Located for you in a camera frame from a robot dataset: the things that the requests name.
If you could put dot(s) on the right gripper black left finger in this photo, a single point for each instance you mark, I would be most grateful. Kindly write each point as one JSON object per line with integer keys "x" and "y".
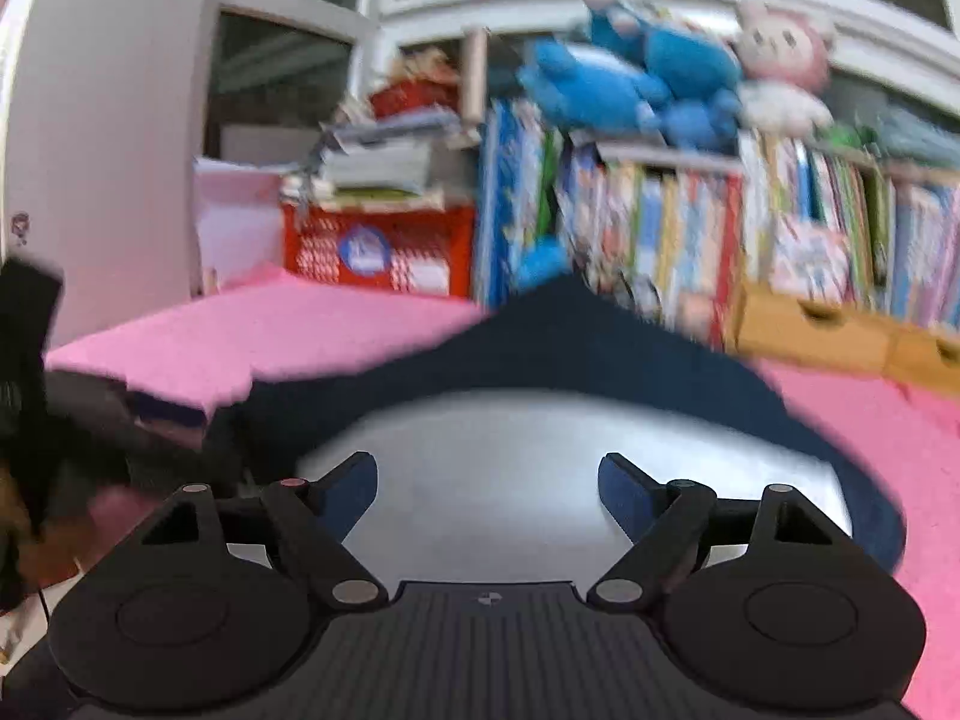
{"x": 212, "y": 599}

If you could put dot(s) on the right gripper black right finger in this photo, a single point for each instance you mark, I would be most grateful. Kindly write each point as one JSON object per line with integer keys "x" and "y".
{"x": 764, "y": 601}

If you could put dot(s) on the navy and white jacket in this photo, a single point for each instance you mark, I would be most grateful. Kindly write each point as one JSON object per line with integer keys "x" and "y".
{"x": 488, "y": 445}

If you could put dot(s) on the wooden drawer organizer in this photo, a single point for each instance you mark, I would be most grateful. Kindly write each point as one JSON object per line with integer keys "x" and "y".
{"x": 840, "y": 337}

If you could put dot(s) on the pink tablecloth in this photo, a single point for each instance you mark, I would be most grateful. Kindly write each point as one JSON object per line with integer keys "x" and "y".
{"x": 208, "y": 351}

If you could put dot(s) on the row of upright books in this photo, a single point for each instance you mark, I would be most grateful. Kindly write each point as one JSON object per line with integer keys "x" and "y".
{"x": 672, "y": 241}

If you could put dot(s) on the blue plush ball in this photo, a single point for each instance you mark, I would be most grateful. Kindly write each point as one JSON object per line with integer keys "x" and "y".
{"x": 546, "y": 260}

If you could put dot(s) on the red plastic crate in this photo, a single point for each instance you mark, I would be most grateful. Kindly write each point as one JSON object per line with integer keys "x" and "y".
{"x": 422, "y": 252}

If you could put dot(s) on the stack of papers and booklets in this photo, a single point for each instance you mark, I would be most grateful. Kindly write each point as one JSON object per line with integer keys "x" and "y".
{"x": 424, "y": 160}

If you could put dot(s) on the blue plush toy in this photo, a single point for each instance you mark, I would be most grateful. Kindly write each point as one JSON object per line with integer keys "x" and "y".
{"x": 638, "y": 71}

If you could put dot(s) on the pink and white plush doll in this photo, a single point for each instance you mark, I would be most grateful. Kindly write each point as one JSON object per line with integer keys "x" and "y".
{"x": 785, "y": 60}

